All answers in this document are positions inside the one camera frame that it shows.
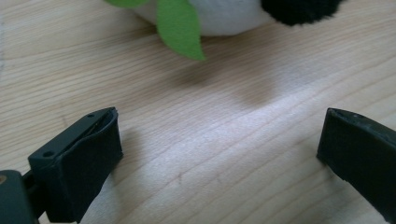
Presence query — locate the panda plush toy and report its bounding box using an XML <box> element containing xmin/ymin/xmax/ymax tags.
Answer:
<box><xmin>104</xmin><ymin>0</ymin><xmax>347</xmax><ymax>62</ymax></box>

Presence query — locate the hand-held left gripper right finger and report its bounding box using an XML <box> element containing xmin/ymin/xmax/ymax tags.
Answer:
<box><xmin>316</xmin><ymin>107</ymin><xmax>396</xmax><ymax>224</ymax></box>

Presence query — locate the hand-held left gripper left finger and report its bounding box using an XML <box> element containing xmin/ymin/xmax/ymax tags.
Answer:
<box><xmin>27</xmin><ymin>106</ymin><xmax>124</xmax><ymax>224</ymax></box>

